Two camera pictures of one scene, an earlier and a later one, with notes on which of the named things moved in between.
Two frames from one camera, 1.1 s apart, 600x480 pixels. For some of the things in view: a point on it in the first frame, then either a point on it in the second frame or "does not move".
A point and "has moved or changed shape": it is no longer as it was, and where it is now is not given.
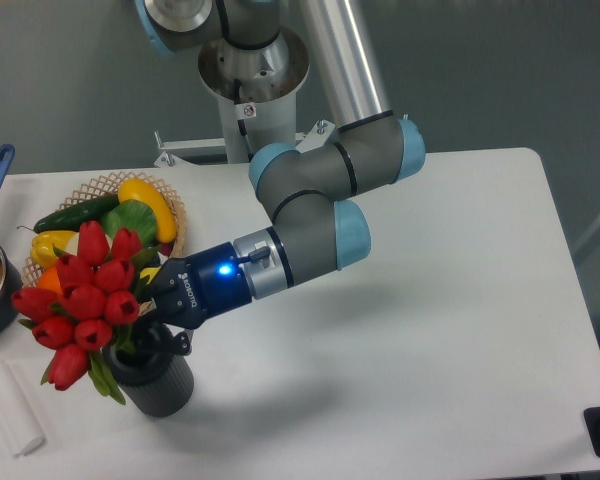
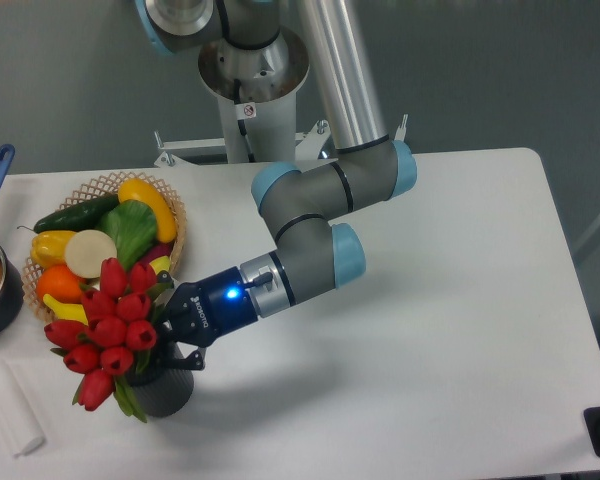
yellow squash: x=138 y=190 does not move
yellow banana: x=152 y=271 -> x=78 y=312
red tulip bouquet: x=84 y=320 has moved or changed shape
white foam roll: x=10 y=411 does not move
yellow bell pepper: x=47 y=247 does not move
